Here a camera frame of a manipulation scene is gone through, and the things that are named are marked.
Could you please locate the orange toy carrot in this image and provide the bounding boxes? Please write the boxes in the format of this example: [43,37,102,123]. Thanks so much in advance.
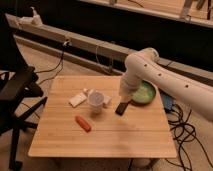
[75,116,91,132]

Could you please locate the blue box on floor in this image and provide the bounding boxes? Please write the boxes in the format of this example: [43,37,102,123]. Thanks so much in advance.
[161,93,173,110]

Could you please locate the white sponge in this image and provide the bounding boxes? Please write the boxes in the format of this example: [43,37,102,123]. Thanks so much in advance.
[69,93,87,107]

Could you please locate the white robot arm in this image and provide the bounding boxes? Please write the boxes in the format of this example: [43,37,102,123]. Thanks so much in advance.
[119,48,213,121]

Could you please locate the small white object behind cup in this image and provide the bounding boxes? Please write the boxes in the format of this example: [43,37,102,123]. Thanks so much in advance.
[103,95,111,108]

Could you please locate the black floor cables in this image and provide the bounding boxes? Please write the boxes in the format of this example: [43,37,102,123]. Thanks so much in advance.
[165,103,213,171]

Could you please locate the black office chair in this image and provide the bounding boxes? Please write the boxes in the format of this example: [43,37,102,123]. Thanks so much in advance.
[0,11,47,171]

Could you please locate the white device on ledge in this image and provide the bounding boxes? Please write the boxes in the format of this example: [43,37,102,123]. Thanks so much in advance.
[19,6,43,26]

